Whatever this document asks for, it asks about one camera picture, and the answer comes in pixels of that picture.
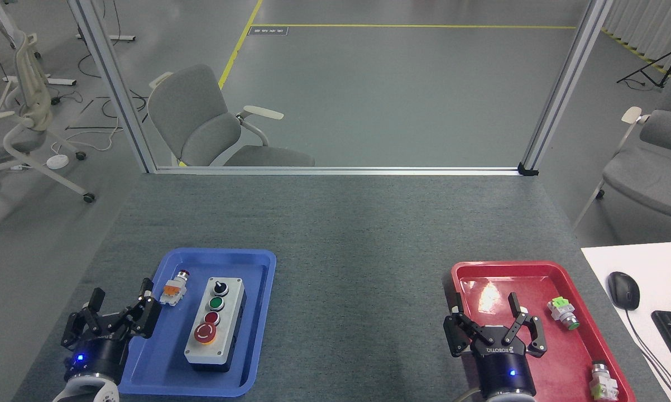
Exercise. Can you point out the grey floor label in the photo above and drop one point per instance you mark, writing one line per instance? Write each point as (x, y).
(268, 30)

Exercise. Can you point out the black computer mouse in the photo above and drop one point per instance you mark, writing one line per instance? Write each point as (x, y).
(624, 290)

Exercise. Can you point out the red push button orange block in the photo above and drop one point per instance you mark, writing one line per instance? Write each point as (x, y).
(173, 290)

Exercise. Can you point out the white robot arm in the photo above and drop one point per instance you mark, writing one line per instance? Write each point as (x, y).
(511, 398)
(87, 391)

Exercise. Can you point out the green push button switch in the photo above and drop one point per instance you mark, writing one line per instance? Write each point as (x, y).
(561, 312)

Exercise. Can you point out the grey padded armchair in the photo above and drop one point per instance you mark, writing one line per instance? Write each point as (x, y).
(653, 173)

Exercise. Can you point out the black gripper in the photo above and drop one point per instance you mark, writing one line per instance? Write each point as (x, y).
(506, 368)
(98, 352)

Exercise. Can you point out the white desk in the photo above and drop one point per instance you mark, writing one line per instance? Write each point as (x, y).
(648, 262)

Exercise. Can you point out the white curtain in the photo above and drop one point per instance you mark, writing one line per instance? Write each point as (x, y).
(648, 22)

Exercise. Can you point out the black tripod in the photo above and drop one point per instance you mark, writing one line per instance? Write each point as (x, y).
(664, 64)

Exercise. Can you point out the white mesh office chair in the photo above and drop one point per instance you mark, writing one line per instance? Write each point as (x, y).
(28, 100)

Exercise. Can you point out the red plastic tray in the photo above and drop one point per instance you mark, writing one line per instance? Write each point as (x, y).
(559, 357)

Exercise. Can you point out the black corner bracket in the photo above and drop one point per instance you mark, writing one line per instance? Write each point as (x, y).
(527, 169)

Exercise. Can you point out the grey chair with white armrest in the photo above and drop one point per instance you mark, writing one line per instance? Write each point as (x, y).
(201, 123)

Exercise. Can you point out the grey control box with buttons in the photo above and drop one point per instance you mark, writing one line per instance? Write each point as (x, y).
(215, 329)

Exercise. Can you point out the silver aluminium post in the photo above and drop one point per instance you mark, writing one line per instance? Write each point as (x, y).
(115, 84)
(564, 84)

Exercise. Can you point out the blue plastic tray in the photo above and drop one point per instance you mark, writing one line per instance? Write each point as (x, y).
(168, 346)

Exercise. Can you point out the silver aluminium rail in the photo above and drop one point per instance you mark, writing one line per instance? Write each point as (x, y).
(341, 171)

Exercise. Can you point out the white round floor device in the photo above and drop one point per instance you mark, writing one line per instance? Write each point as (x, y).
(57, 162)

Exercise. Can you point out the white desk foot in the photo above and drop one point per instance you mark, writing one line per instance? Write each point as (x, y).
(56, 81)
(115, 38)

